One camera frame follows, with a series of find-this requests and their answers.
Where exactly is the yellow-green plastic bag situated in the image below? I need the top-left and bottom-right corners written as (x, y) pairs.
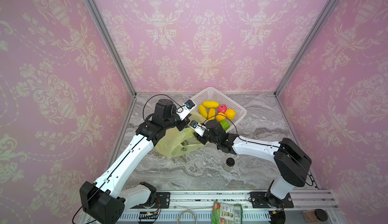
top-left (154, 127), bottom-right (205, 158)

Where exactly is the green fruit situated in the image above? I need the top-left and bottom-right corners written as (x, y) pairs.
top-left (219, 120), bottom-right (230, 131)

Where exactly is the orange yellow starfruit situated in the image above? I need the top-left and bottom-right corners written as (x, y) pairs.
top-left (208, 108), bottom-right (216, 121)

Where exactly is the long yellow mango fruit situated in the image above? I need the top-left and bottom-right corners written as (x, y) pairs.
top-left (203, 101), bottom-right (220, 108)

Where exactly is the red pink fruit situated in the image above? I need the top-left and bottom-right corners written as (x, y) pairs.
top-left (217, 105), bottom-right (228, 113)

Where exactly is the yellow lemon fruit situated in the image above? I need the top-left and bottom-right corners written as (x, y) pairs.
top-left (224, 109), bottom-right (236, 121)

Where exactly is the yellow apple green stem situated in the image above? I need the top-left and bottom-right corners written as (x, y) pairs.
top-left (215, 113), bottom-right (226, 122)

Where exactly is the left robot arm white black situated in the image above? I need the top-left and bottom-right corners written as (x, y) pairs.
top-left (79, 95), bottom-right (196, 224)

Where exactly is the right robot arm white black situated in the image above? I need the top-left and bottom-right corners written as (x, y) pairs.
top-left (189, 120), bottom-right (312, 207)

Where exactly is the small jar black lid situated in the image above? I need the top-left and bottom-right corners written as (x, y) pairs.
top-left (222, 157), bottom-right (235, 173)

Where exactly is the white plastic perforated basket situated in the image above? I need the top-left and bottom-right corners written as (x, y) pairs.
top-left (191, 87), bottom-right (247, 126)

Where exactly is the green snack packet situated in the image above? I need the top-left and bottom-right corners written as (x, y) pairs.
top-left (211, 201), bottom-right (243, 224)

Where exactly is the brown jar black lid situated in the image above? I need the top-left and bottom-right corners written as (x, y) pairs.
top-left (302, 209), bottom-right (328, 223)

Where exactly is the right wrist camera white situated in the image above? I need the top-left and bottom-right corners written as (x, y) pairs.
top-left (189, 120), bottom-right (207, 137)

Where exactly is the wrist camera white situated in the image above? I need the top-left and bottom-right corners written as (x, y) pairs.
top-left (189, 120), bottom-right (207, 137)
top-left (177, 99), bottom-right (197, 121)

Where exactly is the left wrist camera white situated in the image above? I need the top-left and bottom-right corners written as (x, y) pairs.
top-left (177, 99), bottom-right (197, 121)

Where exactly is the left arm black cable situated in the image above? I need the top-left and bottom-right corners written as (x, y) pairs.
top-left (142, 94), bottom-right (184, 125)

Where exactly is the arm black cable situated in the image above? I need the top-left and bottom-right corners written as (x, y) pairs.
top-left (206, 113), bottom-right (240, 138)
top-left (142, 94), bottom-right (184, 125)

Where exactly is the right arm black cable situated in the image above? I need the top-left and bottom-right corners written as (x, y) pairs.
top-left (206, 113), bottom-right (240, 138)

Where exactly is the aluminium front rail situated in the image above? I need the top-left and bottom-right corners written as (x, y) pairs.
top-left (115, 189), bottom-right (346, 224)

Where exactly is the beige looped cable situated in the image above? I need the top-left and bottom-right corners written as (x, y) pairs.
top-left (177, 210), bottom-right (198, 224)

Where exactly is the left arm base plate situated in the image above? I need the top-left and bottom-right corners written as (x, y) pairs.
top-left (132, 192), bottom-right (171, 209)

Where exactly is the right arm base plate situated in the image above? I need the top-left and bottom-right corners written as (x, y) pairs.
top-left (248, 191), bottom-right (294, 209)

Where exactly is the aluminium corner post left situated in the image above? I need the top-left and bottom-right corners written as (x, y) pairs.
top-left (74, 0), bottom-right (137, 97)

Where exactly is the aluminium corner post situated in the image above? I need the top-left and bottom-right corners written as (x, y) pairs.
top-left (274, 0), bottom-right (352, 97)
top-left (74, 0), bottom-right (137, 97)

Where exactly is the aluminium corner post right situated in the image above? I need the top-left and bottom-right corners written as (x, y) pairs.
top-left (274, 0), bottom-right (352, 97)

